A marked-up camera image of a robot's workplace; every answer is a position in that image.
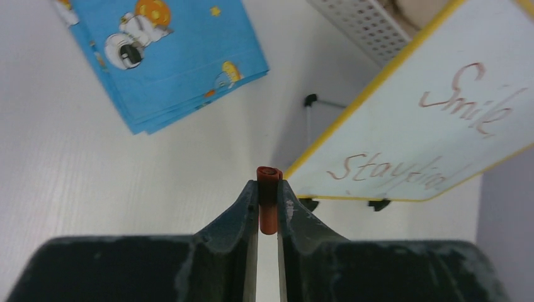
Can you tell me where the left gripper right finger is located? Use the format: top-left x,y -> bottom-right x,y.
277,181 -> 509,301

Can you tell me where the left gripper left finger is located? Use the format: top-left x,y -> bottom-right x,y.
7,181 -> 259,301

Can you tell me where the red marker cap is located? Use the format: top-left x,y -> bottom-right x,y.
256,166 -> 283,235

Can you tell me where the yellow framed whiteboard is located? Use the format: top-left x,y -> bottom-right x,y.
285,1 -> 533,201

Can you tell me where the black whiteboard foot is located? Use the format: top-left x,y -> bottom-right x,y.
368,199 -> 391,212
299,198 -> 319,212

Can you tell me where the white plastic basket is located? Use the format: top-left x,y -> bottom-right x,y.
308,0 -> 421,67

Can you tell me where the beige cloth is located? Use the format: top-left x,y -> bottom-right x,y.
380,0 -> 448,31

